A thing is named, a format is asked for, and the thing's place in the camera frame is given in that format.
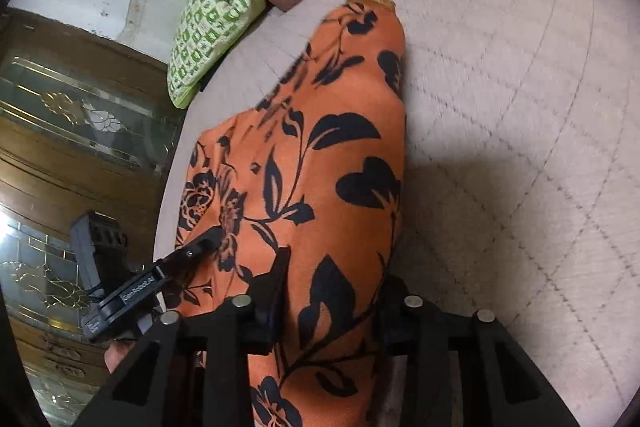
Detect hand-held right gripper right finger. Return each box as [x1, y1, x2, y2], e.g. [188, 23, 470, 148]
[375, 277, 583, 427]

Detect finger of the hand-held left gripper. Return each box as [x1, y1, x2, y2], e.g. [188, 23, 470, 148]
[150, 226, 223, 280]

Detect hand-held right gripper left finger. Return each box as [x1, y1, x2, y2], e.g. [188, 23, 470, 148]
[75, 247, 293, 427]

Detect orange floral print garment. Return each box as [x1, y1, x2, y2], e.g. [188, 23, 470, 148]
[175, 0, 407, 427]

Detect person's left hand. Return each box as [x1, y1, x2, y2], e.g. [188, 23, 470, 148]
[104, 339, 135, 374]

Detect wooden cabinet with glass doors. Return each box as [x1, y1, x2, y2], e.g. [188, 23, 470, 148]
[0, 7, 186, 427]

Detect green patterned pillow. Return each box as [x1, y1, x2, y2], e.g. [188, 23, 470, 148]
[167, 0, 266, 110]

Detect quilted beige bed cover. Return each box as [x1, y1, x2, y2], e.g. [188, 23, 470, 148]
[152, 0, 640, 427]

